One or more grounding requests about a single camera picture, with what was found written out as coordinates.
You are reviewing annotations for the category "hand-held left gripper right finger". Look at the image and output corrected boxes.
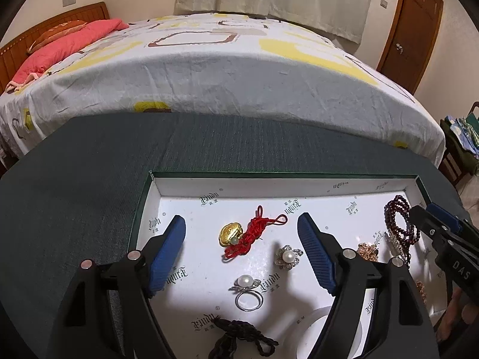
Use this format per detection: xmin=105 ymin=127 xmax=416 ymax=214
xmin=297 ymin=212 xmax=439 ymax=359

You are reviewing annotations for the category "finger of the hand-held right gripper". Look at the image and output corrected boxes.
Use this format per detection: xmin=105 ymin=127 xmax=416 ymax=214
xmin=426 ymin=202 xmax=479 ymax=241
xmin=409 ymin=205 xmax=457 ymax=246

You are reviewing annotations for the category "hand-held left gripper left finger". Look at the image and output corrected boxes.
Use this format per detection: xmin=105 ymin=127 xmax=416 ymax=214
xmin=48 ymin=215 xmax=187 ymax=359

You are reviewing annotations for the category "dark red bead bracelet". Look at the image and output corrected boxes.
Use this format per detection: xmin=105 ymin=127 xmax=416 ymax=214
xmin=384 ymin=194 xmax=422 ymax=263

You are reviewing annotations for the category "green box with white lining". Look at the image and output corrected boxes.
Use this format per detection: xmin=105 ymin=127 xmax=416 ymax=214
xmin=129 ymin=171 xmax=473 ymax=359

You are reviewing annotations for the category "red cord gold ingot pendant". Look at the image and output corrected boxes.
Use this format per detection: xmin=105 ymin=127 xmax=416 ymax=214
xmin=219 ymin=205 xmax=287 ymax=261

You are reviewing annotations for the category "dark braided cord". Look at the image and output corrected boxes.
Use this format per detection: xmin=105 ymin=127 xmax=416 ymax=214
xmin=207 ymin=317 xmax=280 ymax=359

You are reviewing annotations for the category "person's right hand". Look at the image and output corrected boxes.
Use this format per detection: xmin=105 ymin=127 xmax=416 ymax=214
xmin=436 ymin=287 xmax=479 ymax=345

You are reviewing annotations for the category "pearl flower brooch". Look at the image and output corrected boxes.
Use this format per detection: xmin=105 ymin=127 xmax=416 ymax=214
xmin=275 ymin=244 xmax=303 ymax=270

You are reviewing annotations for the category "silver rhinestone clip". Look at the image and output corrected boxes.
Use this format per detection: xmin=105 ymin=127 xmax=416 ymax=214
xmin=385 ymin=231 xmax=405 ymax=255

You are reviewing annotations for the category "rose gold brooch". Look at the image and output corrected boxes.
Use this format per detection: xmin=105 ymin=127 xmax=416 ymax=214
xmin=356 ymin=242 xmax=380 ymax=263

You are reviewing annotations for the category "wooden chair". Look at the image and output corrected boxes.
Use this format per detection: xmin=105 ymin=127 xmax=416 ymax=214
xmin=438 ymin=101 xmax=479 ymax=186

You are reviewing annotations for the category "white bangle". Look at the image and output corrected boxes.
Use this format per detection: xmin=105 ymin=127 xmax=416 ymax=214
xmin=295 ymin=304 xmax=366 ymax=359

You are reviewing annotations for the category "pile of folded cloths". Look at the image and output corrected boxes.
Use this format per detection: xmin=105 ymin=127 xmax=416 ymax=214
xmin=441 ymin=114 xmax=479 ymax=177

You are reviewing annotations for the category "brown wooden door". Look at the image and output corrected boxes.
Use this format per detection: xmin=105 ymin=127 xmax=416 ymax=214
xmin=376 ymin=0 xmax=444 ymax=97

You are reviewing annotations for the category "bed with patterned sheet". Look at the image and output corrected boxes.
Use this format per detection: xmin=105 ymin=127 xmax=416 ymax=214
xmin=0 ymin=12 xmax=448 ymax=166

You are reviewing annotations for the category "pink pillow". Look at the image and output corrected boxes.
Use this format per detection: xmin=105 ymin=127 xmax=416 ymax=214
xmin=9 ymin=18 xmax=130 ymax=85

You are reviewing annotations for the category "orange pillow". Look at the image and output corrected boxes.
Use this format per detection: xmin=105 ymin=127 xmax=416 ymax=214
xmin=26 ymin=20 xmax=89 ymax=55

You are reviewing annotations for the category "wooden headboard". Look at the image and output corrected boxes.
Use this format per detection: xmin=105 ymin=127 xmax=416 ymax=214
xmin=0 ymin=1 xmax=111 ymax=95

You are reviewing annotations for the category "silver pearl ring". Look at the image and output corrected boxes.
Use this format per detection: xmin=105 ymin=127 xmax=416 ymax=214
xmin=228 ymin=274 xmax=265 ymax=312

